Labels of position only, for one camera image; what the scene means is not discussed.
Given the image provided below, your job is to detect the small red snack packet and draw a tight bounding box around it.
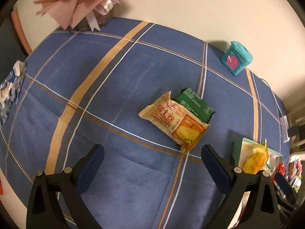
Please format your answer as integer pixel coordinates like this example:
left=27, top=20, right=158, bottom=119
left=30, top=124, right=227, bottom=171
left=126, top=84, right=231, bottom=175
left=271, top=161, right=286, bottom=184

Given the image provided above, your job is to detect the yellow transparent snack pack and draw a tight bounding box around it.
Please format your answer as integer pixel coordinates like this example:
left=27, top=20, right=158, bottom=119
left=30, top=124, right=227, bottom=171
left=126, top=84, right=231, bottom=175
left=242, top=139, right=269, bottom=174

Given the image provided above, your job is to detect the colourful clutter pile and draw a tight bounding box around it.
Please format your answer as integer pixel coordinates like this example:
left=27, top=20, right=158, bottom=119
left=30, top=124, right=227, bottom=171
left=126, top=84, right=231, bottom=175
left=287, top=155, right=302, bottom=193

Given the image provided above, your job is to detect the black power adapter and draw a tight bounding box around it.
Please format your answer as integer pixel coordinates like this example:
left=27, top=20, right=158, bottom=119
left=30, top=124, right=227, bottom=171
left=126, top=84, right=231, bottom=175
left=287, top=125, right=299, bottom=137

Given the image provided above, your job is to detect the white tray with green rim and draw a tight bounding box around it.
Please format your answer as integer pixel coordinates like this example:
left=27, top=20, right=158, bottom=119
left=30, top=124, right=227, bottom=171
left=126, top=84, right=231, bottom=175
left=228, top=137, right=284, bottom=229

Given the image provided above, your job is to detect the white power strip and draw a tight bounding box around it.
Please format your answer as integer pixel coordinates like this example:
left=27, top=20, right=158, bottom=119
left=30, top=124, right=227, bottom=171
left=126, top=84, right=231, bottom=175
left=279, top=115, right=290, bottom=143

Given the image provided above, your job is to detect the blue plaid tablecloth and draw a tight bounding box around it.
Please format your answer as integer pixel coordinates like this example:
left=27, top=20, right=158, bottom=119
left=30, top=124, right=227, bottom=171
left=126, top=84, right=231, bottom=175
left=1, top=18, right=290, bottom=228

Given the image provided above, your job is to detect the blue white tissue pack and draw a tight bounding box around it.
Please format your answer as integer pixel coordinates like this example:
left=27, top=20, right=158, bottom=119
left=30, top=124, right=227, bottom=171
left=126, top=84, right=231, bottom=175
left=1, top=60, right=26, bottom=127

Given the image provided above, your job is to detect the yellow egg roll snack pack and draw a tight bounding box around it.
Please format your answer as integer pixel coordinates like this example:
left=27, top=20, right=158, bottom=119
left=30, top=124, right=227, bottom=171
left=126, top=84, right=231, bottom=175
left=139, top=91, right=210, bottom=155

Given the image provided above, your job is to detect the dark green snack pack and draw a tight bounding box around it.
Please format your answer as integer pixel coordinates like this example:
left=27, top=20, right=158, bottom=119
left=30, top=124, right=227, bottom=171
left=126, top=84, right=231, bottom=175
left=174, top=87, right=215, bottom=123

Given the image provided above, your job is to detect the teal toy house box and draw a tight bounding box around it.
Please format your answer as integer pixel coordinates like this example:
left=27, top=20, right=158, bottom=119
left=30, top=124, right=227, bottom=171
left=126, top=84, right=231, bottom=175
left=221, top=41, right=253, bottom=76

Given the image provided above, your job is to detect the pink flower bouquet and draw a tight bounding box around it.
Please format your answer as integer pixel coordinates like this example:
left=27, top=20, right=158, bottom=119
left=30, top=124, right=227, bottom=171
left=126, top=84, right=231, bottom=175
left=33, top=0, right=146, bottom=32

